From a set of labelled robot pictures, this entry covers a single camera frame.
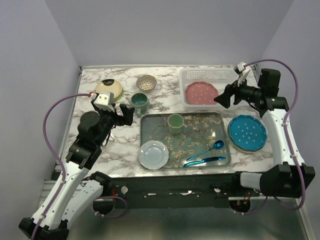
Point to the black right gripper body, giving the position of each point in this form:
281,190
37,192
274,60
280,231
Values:
246,92

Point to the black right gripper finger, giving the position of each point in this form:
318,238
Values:
223,100
229,90

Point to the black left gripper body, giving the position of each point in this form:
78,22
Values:
109,119

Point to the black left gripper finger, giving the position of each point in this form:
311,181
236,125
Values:
114,107
127,115

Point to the pink polka dot plate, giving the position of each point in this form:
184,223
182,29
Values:
201,93

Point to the blue polka dot plate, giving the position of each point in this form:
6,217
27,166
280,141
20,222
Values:
245,121

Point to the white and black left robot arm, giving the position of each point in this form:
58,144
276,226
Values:
52,221

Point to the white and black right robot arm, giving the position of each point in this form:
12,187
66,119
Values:
290,176

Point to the teal glazed ceramic mug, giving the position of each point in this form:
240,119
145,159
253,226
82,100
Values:
141,104

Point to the cream plate with black mark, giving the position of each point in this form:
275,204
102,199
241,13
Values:
107,85

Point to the patterned small ceramic bowl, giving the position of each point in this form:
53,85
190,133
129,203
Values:
146,82

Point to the blue metallic spoon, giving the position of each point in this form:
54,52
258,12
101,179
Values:
216,146

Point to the light green ceramic cup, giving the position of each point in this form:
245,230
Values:
175,123

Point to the light blue scalloped plate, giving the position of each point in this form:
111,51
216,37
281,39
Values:
153,155

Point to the teal floral serving tray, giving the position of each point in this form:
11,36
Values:
198,134

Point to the pale aqua brown-rimmed plate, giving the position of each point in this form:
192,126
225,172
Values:
248,140

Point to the blue metallic knife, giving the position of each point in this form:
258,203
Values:
204,160

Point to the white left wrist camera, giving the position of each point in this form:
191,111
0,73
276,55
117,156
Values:
103,100

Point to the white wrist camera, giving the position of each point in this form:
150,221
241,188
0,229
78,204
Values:
242,69
103,100

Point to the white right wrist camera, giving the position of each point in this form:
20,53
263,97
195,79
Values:
242,69

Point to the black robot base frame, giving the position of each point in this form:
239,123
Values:
177,191

